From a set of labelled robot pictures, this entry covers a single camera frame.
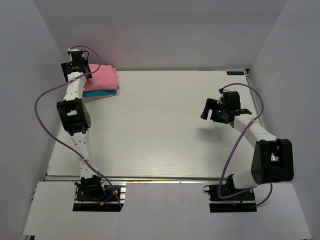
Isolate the pink t shirt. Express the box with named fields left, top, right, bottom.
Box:
left=82, top=94, right=115, bottom=101
left=84, top=65, right=120, bottom=92

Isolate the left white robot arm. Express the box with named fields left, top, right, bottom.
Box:
left=56, top=48, right=95, bottom=179

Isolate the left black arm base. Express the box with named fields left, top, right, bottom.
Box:
left=72, top=175, right=126, bottom=212

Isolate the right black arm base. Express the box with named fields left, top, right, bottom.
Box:
left=203, top=174, right=258, bottom=214

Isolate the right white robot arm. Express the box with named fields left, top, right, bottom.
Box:
left=200, top=91, right=294, bottom=200

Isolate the blue table label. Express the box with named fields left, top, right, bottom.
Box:
left=226, top=71, right=245, bottom=76

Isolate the folded teal t shirt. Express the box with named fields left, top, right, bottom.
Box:
left=82, top=89, right=117, bottom=98

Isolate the folded pink t shirt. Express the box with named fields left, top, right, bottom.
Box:
left=82, top=94, right=115, bottom=101

